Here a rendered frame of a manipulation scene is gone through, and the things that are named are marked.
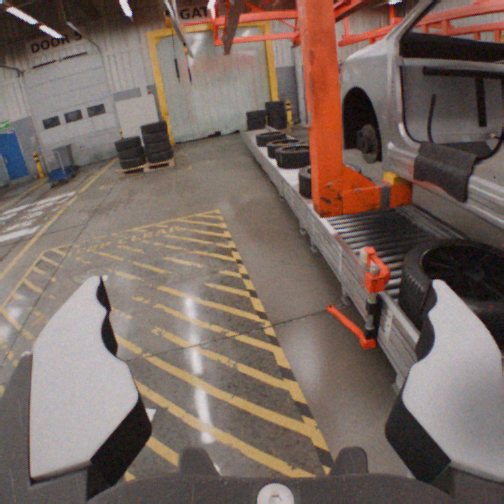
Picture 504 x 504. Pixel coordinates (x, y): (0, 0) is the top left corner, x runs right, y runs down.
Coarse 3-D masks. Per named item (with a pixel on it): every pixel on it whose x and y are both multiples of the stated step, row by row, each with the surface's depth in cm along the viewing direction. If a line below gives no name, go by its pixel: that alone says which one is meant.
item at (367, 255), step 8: (368, 248) 153; (360, 256) 157; (368, 256) 150; (376, 256) 148; (368, 264) 153; (376, 264) 142; (368, 272) 135; (384, 272) 134; (368, 280) 133; (376, 280) 130; (384, 280) 130; (368, 288) 134; (376, 288) 132; (336, 312) 176; (344, 320) 168; (352, 328) 161; (360, 336) 154; (368, 344) 149
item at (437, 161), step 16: (432, 144) 143; (416, 160) 155; (432, 160) 143; (448, 160) 131; (464, 160) 121; (416, 176) 158; (432, 176) 144; (448, 176) 130; (464, 176) 120; (448, 192) 133; (464, 192) 122
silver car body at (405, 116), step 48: (432, 0) 118; (384, 48) 158; (432, 48) 207; (480, 48) 193; (384, 96) 172; (432, 96) 159; (480, 96) 153; (384, 144) 187; (480, 144) 169; (432, 192) 149; (480, 192) 112
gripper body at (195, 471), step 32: (192, 448) 5; (352, 448) 5; (128, 480) 4; (160, 480) 4; (192, 480) 4; (224, 480) 4; (256, 480) 4; (288, 480) 4; (320, 480) 4; (352, 480) 4; (384, 480) 4; (416, 480) 4
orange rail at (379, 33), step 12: (480, 0) 459; (492, 0) 462; (444, 12) 558; (456, 12) 527; (468, 12) 498; (480, 12) 470; (492, 12) 453; (396, 24) 724; (420, 24) 643; (432, 24) 740; (348, 36) 980; (360, 36) 900; (372, 36) 843; (384, 36) 1003
